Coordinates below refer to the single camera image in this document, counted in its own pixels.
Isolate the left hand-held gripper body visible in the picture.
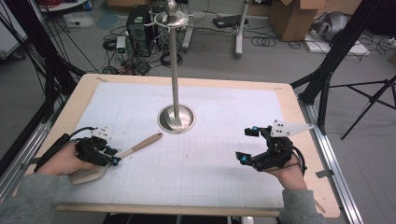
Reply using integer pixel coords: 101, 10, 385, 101
74, 126, 114, 167

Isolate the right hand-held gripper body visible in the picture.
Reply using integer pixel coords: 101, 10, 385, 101
251, 119, 315, 173

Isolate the beige slotted spatula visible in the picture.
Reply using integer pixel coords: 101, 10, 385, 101
68, 133, 163, 186

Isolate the person's right hand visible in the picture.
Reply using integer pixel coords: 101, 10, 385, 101
265, 158, 308, 191

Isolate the person's left hand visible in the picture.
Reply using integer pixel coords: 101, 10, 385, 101
36, 143, 98, 177

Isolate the white grid mat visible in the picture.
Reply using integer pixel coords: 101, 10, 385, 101
57, 81, 292, 209

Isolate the silver metal utensil stand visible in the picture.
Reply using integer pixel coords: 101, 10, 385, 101
153, 0, 197, 135

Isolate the white metal stand base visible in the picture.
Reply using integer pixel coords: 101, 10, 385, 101
181, 0, 250, 60

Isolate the white power adapter box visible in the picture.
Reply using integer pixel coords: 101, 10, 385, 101
116, 35, 127, 54

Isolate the black tripod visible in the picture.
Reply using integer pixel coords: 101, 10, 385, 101
329, 74, 396, 141

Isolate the black flat box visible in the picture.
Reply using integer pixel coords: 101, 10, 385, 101
212, 14, 249, 29

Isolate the brown cardboard box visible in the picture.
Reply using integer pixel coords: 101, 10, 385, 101
269, 0, 327, 43

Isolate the black computer tower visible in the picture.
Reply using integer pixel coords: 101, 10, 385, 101
125, 5, 153, 59

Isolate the white paper sheet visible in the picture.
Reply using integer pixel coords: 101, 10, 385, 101
63, 12, 96, 29

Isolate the grey rounded device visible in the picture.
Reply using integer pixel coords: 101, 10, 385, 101
311, 11, 351, 42

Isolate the white flat board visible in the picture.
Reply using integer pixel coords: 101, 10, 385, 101
304, 31, 372, 57

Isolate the white cabinet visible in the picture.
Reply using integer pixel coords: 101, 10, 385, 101
0, 4, 30, 61

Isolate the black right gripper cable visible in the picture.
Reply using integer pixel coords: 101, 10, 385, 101
264, 144, 308, 177

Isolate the grey metal bracket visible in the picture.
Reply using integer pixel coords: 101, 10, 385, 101
315, 169, 335, 179
20, 157, 42, 171

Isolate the aluminium rail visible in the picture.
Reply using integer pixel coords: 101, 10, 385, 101
298, 99, 363, 224
0, 119, 56, 203

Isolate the coiled black cable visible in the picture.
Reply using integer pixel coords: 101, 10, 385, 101
250, 35, 277, 49
160, 50, 184, 68

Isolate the black frame post with cables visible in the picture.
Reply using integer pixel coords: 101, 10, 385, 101
0, 0, 87, 124

